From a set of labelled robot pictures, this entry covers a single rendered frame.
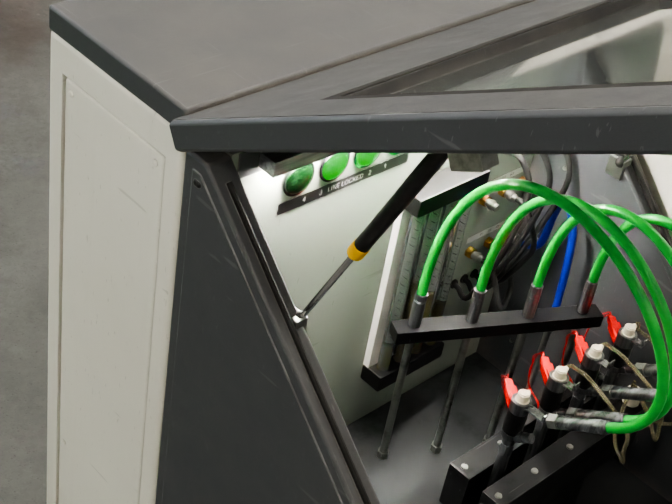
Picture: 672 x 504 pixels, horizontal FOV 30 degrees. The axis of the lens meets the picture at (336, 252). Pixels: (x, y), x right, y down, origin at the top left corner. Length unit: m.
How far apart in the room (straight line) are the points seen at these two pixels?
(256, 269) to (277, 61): 0.27
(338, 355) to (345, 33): 0.50
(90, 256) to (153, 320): 0.14
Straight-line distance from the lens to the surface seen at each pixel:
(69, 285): 1.79
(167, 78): 1.47
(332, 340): 1.81
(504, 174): 1.91
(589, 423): 1.62
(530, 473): 1.80
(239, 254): 1.42
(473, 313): 1.80
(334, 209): 1.63
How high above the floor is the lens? 2.24
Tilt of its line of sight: 37 degrees down
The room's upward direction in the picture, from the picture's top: 10 degrees clockwise
